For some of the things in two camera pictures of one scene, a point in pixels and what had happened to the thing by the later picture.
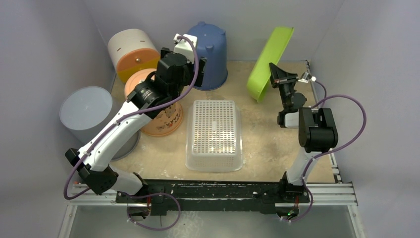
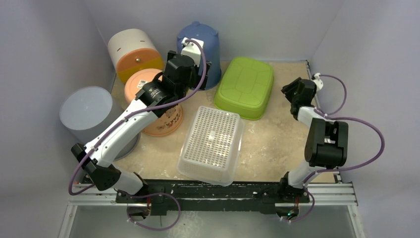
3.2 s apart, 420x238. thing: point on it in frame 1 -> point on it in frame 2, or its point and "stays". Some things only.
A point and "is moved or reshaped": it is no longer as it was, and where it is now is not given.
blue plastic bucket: x=211 y=42 is moved or reshaped
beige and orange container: x=131 y=51 stays
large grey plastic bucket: x=84 y=111 stays
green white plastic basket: x=259 y=79 -> x=243 y=87
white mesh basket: x=214 y=142 is moved or reshaped
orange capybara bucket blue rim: x=168 y=122 stays
